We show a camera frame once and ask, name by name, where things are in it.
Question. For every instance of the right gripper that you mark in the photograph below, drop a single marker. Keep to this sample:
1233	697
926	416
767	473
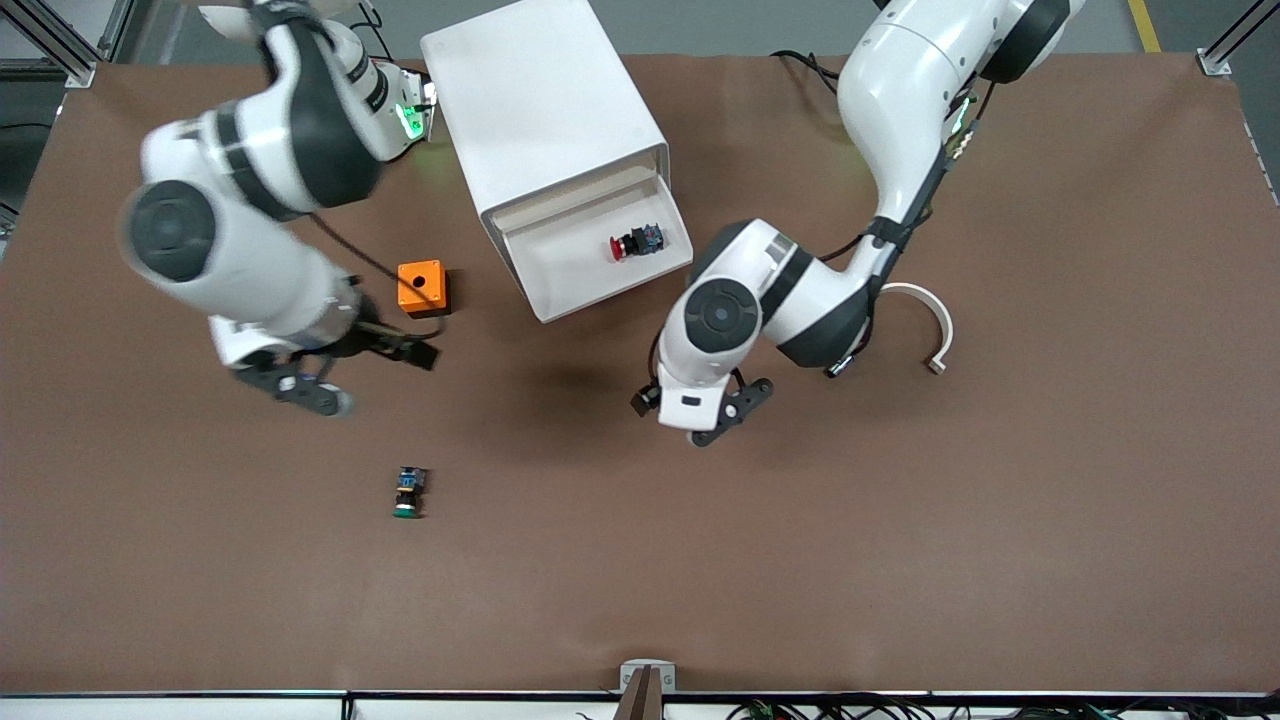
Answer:
372	340

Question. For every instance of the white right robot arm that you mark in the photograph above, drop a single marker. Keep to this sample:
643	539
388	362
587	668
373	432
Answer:
250	270

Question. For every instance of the white semicircular pipe clamp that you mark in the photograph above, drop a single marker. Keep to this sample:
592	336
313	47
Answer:
942	320

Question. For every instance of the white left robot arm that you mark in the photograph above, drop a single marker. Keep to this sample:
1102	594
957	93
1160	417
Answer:
900	90

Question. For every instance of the orange box with hole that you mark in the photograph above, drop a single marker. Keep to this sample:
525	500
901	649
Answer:
420	285

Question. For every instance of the red mushroom push button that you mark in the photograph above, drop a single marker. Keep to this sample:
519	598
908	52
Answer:
633	243

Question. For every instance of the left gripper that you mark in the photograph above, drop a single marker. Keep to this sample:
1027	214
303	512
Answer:
639	404

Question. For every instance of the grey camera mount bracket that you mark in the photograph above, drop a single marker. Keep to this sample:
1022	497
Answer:
647	678

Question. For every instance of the aluminium frame post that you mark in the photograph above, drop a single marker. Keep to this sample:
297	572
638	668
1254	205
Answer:
1228	48
55	35

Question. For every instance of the green mushroom push button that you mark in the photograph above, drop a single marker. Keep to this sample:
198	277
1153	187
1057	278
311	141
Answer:
408	492

